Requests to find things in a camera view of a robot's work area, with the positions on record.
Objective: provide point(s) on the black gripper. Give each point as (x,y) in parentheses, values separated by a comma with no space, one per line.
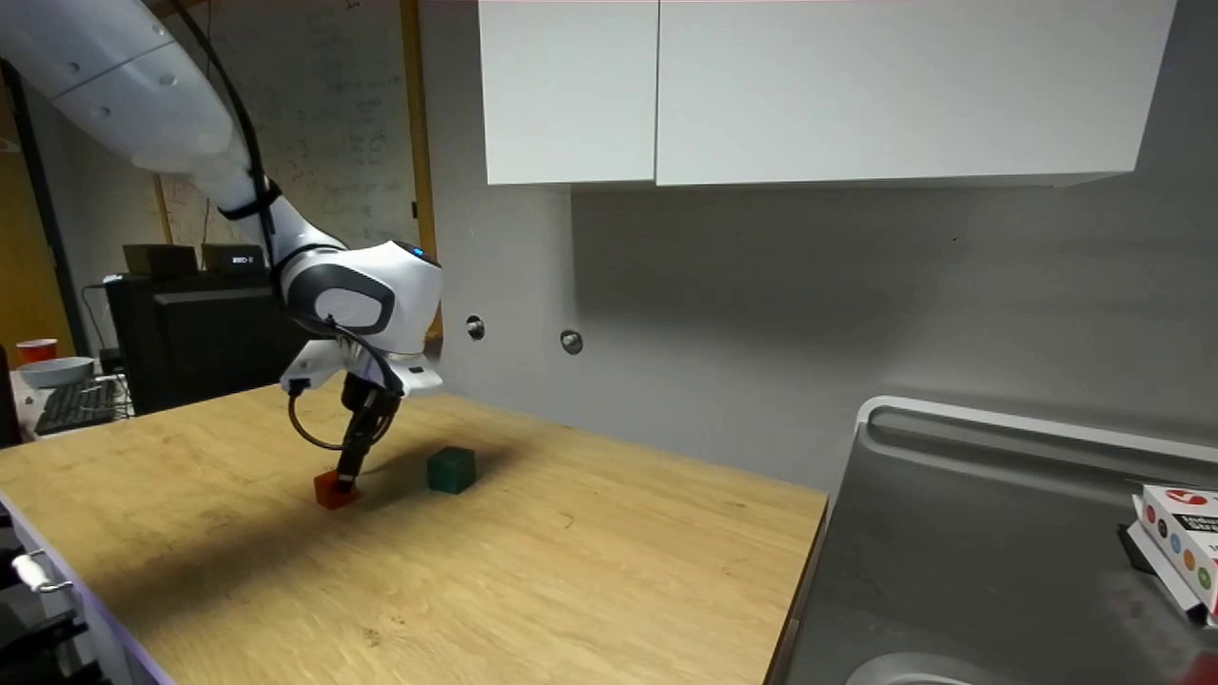
(372,407)

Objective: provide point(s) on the orange cube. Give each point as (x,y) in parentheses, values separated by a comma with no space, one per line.
(336,494)

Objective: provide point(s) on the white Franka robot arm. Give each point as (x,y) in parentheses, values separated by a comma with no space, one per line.
(137,91)

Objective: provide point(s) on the green cube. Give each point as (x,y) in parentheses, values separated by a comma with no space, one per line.
(452,470)

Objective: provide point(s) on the large black equipment case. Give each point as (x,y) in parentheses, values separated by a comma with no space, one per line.
(193,337)

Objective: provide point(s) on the dark box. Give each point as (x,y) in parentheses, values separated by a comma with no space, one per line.
(158,261)

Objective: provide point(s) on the grey keyboard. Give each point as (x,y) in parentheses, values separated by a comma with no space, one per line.
(82,407)

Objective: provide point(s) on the wooden framed whiteboard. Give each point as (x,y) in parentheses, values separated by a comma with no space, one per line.
(365,116)

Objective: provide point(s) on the red cup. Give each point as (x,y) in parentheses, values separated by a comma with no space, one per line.
(35,353)

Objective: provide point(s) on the narrow white cabinet door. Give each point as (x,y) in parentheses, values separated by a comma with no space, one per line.
(570,91)

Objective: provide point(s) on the stainless steel sink counter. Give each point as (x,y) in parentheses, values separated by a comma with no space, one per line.
(965,558)

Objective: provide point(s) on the colourful card game box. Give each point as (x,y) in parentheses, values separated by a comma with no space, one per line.
(1186,537)

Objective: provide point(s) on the round metal wall fixture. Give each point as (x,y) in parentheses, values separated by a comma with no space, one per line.
(474,325)
(571,339)

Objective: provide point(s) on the white wall cabinet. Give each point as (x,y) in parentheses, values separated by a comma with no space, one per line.
(915,82)

